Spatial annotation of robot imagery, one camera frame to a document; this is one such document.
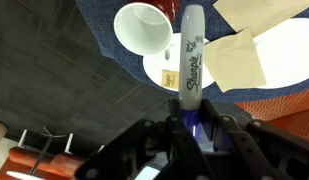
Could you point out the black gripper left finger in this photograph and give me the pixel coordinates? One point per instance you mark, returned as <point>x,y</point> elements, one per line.
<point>186,161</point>

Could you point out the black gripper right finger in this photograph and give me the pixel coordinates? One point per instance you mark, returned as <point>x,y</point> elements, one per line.
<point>237,156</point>

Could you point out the blue Sharpie marker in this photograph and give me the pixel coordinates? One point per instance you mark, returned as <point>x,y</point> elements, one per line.
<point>191,53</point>

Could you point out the red white mug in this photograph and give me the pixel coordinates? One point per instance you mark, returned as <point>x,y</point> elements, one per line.
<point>144,27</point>

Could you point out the tan sugar packet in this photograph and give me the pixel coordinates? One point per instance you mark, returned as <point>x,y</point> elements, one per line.
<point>170,79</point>

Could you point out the brown napkin on plates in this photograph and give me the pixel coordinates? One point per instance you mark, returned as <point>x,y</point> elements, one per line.
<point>233,62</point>

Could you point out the orange sofa foreground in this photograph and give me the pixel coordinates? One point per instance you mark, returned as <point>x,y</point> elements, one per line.
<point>290,112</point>

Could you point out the large white plate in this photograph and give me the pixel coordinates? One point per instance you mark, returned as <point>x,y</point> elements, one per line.
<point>283,53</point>

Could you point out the brown napkin centre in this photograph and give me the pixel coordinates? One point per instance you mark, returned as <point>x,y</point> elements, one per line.
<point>258,15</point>

